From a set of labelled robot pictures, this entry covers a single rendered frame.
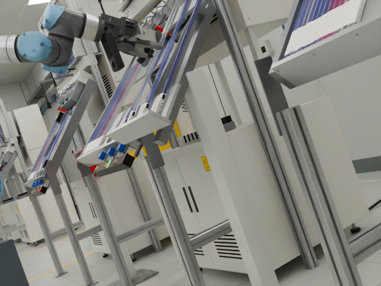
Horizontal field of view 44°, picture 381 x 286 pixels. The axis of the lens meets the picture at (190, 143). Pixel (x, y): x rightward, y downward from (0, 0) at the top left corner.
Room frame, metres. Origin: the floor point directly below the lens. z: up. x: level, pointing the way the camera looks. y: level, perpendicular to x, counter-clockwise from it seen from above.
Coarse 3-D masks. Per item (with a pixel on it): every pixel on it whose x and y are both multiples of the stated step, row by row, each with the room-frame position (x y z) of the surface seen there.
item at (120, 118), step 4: (144, 100) 1.77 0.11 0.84; (140, 104) 1.80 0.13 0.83; (128, 108) 1.94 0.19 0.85; (124, 112) 1.96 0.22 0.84; (120, 116) 1.98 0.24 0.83; (124, 116) 1.92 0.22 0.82; (116, 120) 2.01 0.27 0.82; (120, 120) 1.93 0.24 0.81; (112, 124) 2.03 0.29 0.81; (116, 124) 1.97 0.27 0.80; (120, 124) 1.90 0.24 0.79; (112, 128) 1.99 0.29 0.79; (104, 140) 2.00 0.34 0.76; (108, 140) 1.91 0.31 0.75; (112, 140) 1.87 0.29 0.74; (104, 144) 1.96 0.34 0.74
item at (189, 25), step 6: (198, 0) 1.35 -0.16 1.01; (198, 6) 1.34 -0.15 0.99; (192, 12) 1.34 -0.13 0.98; (192, 18) 1.33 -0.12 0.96; (192, 24) 1.32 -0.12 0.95; (186, 30) 1.32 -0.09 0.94; (186, 36) 1.31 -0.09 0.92; (180, 48) 1.29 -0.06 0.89; (180, 54) 1.29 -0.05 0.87; (174, 60) 1.29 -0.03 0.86; (174, 66) 1.27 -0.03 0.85; (174, 72) 1.27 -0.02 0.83; (168, 78) 1.26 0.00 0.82; (168, 84) 1.26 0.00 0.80; (162, 90) 1.26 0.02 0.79
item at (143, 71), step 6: (180, 30) 1.88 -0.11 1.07; (168, 42) 1.96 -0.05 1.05; (174, 42) 1.87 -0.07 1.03; (162, 54) 1.94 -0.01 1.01; (150, 60) 2.07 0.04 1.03; (132, 66) 2.37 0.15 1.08; (156, 66) 1.92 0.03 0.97; (144, 72) 2.04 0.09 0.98; (156, 72) 2.05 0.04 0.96; (138, 78) 2.09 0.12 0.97
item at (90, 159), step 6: (108, 144) 1.79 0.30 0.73; (114, 144) 1.76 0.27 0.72; (126, 144) 1.70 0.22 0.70; (132, 144) 1.68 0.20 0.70; (138, 144) 1.65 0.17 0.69; (96, 150) 1.93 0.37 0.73; (102, 150) 1.89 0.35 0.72; (84, 156) 2.08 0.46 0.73; (90, 156) 2.04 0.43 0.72; (96, 156) 2.00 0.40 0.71; (108, 156) 1.93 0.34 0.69; (84, 162) 2.17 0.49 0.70; (90, 162) 2.13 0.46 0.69; (96, 162) 2.09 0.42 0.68
